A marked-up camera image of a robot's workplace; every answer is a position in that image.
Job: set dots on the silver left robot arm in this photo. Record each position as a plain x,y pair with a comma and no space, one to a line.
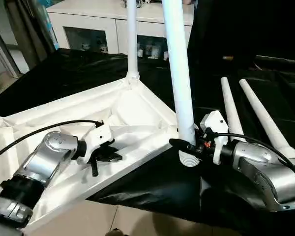
34,172

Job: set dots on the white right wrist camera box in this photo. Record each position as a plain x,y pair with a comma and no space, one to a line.
214,125

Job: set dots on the small yellow tag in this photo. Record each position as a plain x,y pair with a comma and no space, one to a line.
227,58

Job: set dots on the black work mat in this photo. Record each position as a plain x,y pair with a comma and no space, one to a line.
187,191

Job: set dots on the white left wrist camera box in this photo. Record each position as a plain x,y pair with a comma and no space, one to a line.
98,140

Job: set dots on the white plastic table leg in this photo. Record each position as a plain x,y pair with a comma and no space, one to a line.
179,69
231,108
265,118
132,34

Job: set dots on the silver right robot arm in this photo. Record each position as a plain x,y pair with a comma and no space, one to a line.
270,172

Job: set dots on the white plastic table top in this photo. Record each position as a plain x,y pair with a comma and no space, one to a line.
59,123

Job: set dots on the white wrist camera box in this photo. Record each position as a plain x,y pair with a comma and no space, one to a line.
214,125
98,140

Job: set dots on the white sideboard with glass doors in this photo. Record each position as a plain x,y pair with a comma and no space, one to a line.
103,22

